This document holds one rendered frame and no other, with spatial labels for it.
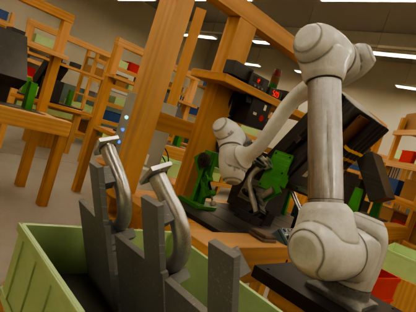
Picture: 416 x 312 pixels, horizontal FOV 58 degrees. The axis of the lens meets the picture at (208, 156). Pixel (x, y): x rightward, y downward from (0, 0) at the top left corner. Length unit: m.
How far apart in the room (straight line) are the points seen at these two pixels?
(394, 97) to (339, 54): 10.26
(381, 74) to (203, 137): 10.09
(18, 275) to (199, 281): 0.41
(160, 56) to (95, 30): 10.86
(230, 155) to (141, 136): 0.42
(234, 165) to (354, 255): 0.61
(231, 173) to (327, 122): 0.51
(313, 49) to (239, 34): 0.87
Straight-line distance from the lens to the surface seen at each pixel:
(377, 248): 1.23
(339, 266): 1.05
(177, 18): 1.72
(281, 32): 2.24
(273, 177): 1.88
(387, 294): 1.79
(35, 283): 0.77
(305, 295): 1.21
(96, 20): 12.53
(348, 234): 1.08
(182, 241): 0.60
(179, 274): 0.68
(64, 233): 0.92
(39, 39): 11.10
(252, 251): 1.44
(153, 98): 1.67
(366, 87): 11.76
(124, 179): 0.73
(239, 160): 1.48
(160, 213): 0.56
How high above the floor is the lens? 1.27
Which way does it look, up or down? 4 degrees down
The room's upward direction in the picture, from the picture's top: 18 degrees clockwise
